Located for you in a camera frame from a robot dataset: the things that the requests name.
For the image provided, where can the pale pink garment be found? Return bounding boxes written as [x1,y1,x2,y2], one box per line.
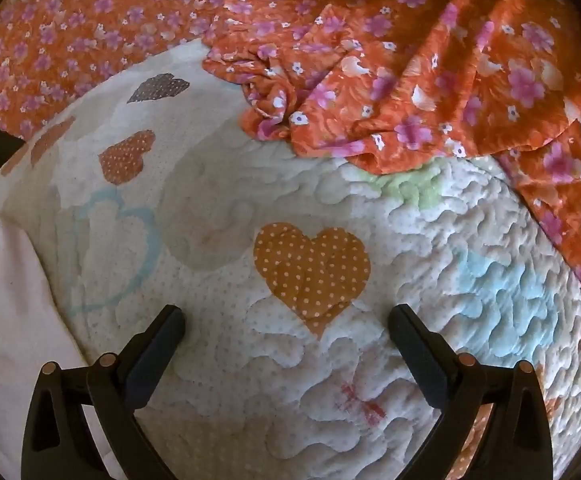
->
[0,207,108,480]

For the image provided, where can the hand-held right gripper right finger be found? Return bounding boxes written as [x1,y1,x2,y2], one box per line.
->
[388,304,556,480]

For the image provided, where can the red dotted pillow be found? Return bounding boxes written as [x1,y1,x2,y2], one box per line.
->
[0,0,351,143]

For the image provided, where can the white quilt with heart print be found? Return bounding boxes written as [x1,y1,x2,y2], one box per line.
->
[0,37,581,480]

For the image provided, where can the orange floral cloth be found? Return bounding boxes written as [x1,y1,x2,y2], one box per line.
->
[201,0,581,321]

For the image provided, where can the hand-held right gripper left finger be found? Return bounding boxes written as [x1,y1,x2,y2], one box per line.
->
[20,304,186,480]

